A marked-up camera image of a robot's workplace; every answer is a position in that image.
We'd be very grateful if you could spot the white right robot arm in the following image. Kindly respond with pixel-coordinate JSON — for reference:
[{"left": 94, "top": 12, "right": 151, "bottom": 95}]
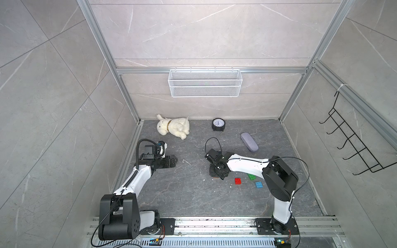
[{"left": 205, "top": 149, "right": 303, "bottom": 235}]

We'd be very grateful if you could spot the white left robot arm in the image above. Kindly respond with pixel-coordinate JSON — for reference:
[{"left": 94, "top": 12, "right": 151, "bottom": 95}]
[{"left": 93, "top": 139, "right": 178, "bottom": 248}]

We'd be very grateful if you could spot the blue lego brick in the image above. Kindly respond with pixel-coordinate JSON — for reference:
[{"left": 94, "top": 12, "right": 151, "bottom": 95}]
[{"left": 255, "top": 181, "right": 263, "bottom": 188}]

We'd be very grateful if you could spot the white plush dog toy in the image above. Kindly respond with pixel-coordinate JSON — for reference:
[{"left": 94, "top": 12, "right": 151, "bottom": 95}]
[{"left": 156, "top": 114, "right": 190, "bottom": 140}]

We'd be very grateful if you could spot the purple glasses case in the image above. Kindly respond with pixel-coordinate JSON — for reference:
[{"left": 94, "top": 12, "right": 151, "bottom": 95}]
[{"left": 240, "top": 132, "right": 259, "bottom": 153}]

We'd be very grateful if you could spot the black round alarm clock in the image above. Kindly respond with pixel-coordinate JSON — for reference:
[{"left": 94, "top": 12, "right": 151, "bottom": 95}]
[{"left": 212, "top": 118, "right": 225, "bottom": 132}]

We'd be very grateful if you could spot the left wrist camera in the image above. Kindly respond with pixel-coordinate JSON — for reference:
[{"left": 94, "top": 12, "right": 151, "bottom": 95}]
[{"left": 157, "top": 141, "right": 167, "bottom": 157}]

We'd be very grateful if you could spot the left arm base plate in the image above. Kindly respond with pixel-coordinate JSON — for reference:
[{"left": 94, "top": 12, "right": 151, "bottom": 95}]
[{"left": 139, "top": 218, "right": 176, "bottom": 236}]

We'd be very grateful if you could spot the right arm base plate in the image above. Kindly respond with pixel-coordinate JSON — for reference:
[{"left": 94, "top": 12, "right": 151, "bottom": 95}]
[{"left": 254, "top": 218, "right": 299, "bottom": 235}]

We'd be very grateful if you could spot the white wire mesh basket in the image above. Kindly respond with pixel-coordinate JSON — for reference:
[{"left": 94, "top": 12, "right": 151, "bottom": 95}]
[{"left": 167, "top": 69, "right": 243, "bottom": 98}]

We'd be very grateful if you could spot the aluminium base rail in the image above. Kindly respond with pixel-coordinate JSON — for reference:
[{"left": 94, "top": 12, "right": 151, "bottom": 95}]
[{"left": 82, "top": 216, "right": 351, "bottom": 248}]

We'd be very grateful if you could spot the black wire hook rack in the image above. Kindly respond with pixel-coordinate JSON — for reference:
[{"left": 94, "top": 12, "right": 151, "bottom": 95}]
[{"left": 319, "top": 91, "right": 397, "bottom": 176}]

